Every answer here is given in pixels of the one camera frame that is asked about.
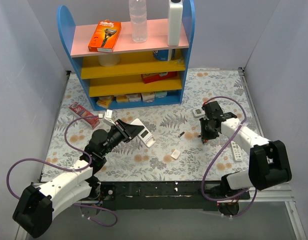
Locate white long remote control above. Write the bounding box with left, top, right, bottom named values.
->
left=230, top=141, right=243, bottom=163

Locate clear plastic bottle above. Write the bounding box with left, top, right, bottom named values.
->
left=128, top=0, right=148, bottom=43

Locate light blue small box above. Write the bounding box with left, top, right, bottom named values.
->
left=154, top=91, right=168, bottom=99

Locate blue wooden shelf unit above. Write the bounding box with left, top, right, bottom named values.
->
left=56, top=0, right=196, bottom=111

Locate yellow small box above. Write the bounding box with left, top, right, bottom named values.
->
left=96, top=95, right=114, bottom=109

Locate red white remote control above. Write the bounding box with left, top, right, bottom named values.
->
left=131, top=118, right=156, bottom=148

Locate white plastic bottle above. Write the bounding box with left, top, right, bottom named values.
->
left=167, top=0, right=183, bottom=47

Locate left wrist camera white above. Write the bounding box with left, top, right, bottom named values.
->
left=97, top=109, right=116, bottom=128

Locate orange razor box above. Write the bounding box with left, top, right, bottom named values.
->
left=88, top=20, right=122, bottom=53

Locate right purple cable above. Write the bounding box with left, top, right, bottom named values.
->
left=200, top=96, right=258, bottom=219

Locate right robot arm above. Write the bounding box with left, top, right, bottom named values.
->
left=199, top=101, right=292, bottom=199

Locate red flat box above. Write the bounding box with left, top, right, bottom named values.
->
left=141, top=71, right=178, bottom=84

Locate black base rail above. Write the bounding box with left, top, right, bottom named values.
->
left=89, top=180, right=240, bottom=216

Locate red toothpaste box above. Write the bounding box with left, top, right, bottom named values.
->
left=69, top=102, right=100, bottom=130

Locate blue round tin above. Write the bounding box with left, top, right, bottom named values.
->
left=152, top=49, right=175, bottom=62

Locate white battery cover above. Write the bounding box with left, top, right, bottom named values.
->
left=170, top=149, right=181, bottom=160

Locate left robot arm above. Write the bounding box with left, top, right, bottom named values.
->
left=12, top=119, right=145, bottom=238

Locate floral table mat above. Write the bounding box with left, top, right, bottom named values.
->
left=40, top=69, right=261, bottom=182

